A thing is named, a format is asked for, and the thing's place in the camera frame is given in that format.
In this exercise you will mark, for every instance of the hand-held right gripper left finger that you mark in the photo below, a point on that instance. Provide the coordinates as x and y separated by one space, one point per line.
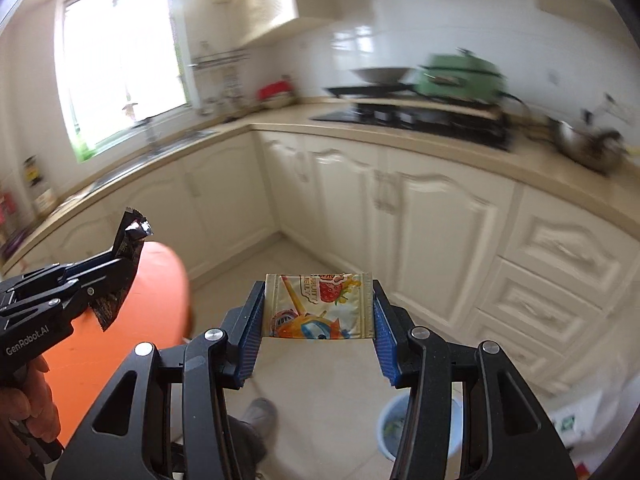
250 340

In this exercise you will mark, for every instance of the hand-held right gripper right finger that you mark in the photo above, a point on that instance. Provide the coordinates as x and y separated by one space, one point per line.
385 345

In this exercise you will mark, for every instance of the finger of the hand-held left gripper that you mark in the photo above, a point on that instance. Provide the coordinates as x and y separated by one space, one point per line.
75 267
105 282

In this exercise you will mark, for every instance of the dark brown snack wrapper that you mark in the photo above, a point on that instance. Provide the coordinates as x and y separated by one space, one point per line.
127 242

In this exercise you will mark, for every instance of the yellow fruit print wrapper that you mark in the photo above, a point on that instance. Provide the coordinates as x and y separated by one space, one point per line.
320 310

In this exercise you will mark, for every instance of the light blue plastic bucket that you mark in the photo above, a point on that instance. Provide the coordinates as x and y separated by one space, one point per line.
387 440

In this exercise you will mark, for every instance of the person's left hand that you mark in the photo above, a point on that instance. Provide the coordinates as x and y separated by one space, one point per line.
35 400

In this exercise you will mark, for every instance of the orange round table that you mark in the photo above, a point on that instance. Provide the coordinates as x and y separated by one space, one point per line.
150 300

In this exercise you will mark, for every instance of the purple utensil rack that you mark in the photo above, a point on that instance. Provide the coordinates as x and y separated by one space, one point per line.
15 243

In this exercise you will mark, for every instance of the grey shoe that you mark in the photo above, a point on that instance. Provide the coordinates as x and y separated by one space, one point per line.
260 412

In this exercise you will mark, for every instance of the dark bottle yellow label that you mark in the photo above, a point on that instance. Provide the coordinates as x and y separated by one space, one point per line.
33 170

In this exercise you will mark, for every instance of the person's leg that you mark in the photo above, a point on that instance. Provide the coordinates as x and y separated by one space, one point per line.
242 447

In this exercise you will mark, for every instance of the green plastic bottle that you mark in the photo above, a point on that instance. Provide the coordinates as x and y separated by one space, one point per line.
82 150

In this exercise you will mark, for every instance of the metal sink faucet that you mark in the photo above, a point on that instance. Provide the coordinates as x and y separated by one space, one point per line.
150 135

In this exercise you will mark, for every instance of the stainless steel sink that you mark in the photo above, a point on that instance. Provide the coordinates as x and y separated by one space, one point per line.
190 136

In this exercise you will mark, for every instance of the white box green label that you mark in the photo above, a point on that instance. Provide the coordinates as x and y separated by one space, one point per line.
570 417

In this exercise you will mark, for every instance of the kitchen window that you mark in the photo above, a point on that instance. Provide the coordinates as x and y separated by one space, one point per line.
115 60

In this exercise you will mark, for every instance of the black gas stove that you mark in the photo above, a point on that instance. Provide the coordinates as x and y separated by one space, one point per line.
410 125

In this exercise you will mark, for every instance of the beige kitchen countertop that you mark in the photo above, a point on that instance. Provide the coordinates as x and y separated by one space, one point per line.
280 120

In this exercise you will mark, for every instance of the red thing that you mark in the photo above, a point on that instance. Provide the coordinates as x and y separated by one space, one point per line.
583 471

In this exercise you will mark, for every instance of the wooden board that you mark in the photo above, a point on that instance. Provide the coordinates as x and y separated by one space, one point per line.
430 106

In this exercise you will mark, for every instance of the black induction cooker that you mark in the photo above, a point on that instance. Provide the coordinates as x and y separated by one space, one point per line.
370 91

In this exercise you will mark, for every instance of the grey wok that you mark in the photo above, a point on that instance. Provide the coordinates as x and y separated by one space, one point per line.
380 75

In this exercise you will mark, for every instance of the green electric cooking pot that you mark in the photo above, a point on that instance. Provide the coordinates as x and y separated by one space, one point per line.
460 77

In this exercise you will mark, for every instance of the stainless steel pot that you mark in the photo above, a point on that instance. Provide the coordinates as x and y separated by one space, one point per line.
585 145

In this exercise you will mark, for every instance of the cream lattice door cabinet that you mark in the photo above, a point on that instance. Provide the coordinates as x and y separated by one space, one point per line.
260 5

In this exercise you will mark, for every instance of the metal utensil rail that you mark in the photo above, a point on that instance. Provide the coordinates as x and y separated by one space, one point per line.
220 57

